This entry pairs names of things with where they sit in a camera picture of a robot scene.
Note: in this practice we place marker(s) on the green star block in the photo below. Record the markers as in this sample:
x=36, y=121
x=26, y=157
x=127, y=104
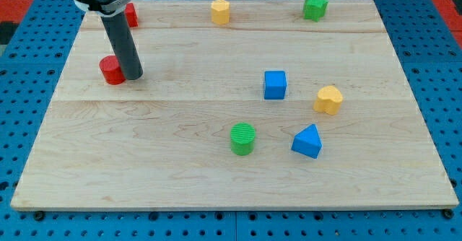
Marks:
x=314, y=9

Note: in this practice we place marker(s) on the blue cube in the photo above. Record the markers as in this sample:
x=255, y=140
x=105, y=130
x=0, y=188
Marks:
x=275, y=85

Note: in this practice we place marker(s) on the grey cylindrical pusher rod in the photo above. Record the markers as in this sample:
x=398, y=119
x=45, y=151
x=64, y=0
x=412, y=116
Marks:
x=123, y=45

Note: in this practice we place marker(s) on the blue triangular prism block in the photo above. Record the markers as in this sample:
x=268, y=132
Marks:
x=308, y=142

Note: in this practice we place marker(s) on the yellow heart block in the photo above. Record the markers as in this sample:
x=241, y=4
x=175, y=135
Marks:
x=328, y=100

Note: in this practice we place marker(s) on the red cylinder block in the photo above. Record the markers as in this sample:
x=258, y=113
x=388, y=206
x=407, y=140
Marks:
x=111, y=70

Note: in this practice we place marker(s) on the wooden board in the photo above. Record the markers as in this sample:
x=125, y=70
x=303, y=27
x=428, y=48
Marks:
x=270, y=112

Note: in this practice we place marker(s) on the green cylinder block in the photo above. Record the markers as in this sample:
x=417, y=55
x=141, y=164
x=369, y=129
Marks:
x=242, y=139

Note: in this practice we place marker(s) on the yellow hexagonal block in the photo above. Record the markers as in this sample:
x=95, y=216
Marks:
x=220, y=12

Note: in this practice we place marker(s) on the red block behind rod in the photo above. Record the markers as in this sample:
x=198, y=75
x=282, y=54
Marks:
x=131, y=15

